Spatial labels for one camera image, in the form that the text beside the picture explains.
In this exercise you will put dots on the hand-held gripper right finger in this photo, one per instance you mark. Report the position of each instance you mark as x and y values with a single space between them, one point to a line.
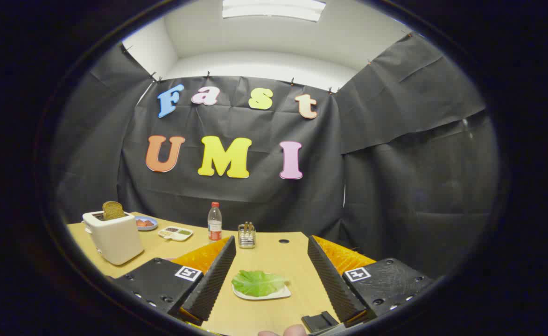
334 284

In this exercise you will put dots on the white square plate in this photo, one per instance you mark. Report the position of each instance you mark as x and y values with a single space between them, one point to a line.
281 294

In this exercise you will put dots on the clear red-label water bottle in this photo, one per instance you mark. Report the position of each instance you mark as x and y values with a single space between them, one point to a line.
214 224

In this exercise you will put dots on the small blue plate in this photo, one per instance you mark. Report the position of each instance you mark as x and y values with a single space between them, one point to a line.
154 224

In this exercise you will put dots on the green lettuce leaf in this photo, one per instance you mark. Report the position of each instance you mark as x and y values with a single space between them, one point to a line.
257 283

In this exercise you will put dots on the white divided condiment dish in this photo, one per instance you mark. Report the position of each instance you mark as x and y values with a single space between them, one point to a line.
166 235

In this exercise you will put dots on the white toaster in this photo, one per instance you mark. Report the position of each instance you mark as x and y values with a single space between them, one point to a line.
115 240

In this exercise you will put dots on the brown round-topped bread slice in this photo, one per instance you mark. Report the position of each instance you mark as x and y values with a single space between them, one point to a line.
113 211

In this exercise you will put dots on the red food pieces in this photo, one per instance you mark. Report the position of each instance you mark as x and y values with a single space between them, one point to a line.
144 223

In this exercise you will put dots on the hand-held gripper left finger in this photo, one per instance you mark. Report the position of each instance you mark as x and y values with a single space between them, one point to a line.
208 284

